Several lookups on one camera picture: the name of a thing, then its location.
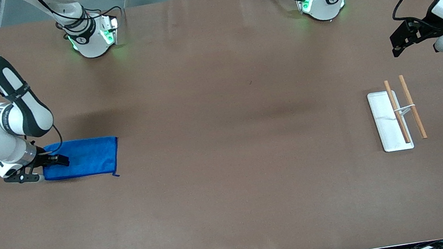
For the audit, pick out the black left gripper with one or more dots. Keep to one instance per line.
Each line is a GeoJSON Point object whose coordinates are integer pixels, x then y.
{"type": "Point", "coordinates": [429, 24]}

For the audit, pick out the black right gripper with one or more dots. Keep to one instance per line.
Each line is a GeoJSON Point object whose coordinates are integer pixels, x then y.
{"type": "Point", "coordinates": [43, 159]}

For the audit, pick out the blue microfiber towel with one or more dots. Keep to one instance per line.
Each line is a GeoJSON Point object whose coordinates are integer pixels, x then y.
{"type": "Point", "coordinates": [86, 158]}

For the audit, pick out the white towel rack base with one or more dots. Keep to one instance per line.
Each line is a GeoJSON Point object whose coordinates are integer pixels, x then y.
{"type": "Point", "coordinates": [386, 126]}

